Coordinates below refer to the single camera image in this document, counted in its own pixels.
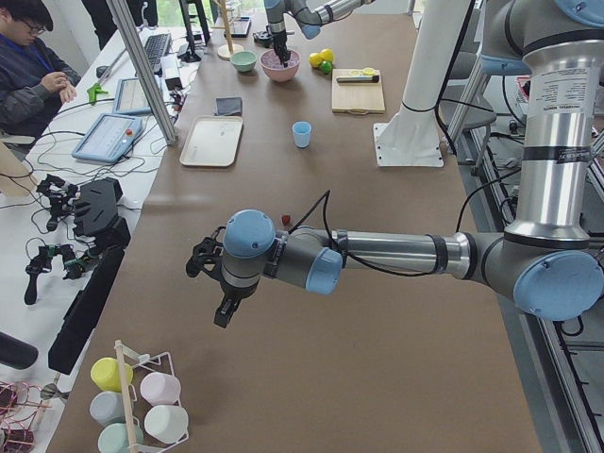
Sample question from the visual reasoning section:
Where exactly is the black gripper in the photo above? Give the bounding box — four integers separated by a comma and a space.
185, 227, 258, 328
268, 23, 291, 67

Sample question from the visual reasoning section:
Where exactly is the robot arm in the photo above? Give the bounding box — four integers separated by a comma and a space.
186, 1, 603, 327
263, 0, 373, 67

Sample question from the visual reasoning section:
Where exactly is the clear ice cubes pile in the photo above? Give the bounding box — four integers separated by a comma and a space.
260, 49, 299, 70

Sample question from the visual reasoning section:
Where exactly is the light blue cup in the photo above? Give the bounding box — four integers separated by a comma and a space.
292, 121, 312, 148

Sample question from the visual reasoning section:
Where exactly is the pink cup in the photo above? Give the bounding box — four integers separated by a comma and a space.
140, 372, 181, 406

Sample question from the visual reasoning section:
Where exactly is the white cup rack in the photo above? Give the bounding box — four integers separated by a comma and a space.
114, 340, 190, 452

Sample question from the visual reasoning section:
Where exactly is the white cup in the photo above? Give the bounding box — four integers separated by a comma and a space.
143, 405, 189, 444

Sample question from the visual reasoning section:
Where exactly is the yellow cup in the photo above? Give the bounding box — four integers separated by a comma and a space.
90, 357, 122, 393

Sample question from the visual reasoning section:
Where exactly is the grey cup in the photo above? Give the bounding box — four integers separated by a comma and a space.
89, 391, 126, 428

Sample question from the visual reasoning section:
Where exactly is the mint green cup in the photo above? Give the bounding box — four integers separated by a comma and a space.
97, 423, 129, 453

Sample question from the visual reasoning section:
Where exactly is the pink bowl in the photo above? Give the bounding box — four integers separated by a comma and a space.
260, 49, 300, 82

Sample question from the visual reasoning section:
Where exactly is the yellow lemon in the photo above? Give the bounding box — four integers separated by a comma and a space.
319, 48, 334, 62
309, 53, 324, 68

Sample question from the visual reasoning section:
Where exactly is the green bowl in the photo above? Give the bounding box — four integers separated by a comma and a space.
230, 50, 258, 74

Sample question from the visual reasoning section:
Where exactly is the green lime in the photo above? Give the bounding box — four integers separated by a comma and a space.
318, 60, 333, 75

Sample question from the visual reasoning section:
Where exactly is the wooden glass stand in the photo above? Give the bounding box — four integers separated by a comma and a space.
213, 0, 244, 60

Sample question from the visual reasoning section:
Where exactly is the knife on board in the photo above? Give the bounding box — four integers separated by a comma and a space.
335, 75, 380, 84

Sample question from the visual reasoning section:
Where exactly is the dark grey cloth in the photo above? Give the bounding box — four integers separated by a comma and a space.
214, 96, 243, 116

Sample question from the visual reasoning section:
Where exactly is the wooden cutting board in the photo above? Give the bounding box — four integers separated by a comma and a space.
331, 69, 386, 114

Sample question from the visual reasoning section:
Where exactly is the beige rabbit tray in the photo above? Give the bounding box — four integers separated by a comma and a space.
179, 115, 243, 168

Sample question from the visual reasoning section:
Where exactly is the black keyboard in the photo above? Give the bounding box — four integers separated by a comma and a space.
143, 33, 172, 76

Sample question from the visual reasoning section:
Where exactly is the blue teach pendant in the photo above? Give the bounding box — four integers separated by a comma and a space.
112, 77, 152, 115
72, 113, 143, 163

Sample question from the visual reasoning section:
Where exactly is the black robot hand device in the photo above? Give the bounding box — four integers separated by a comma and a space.
73, 177, 131, 250

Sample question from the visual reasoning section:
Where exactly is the seated person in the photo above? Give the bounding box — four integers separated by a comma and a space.
1, 1, 80, 138

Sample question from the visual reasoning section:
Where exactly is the aluminium frame post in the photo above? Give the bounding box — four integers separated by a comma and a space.
107, 0, 177, 145

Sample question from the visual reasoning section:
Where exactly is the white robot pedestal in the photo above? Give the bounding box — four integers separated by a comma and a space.
374, 1, 474, 168

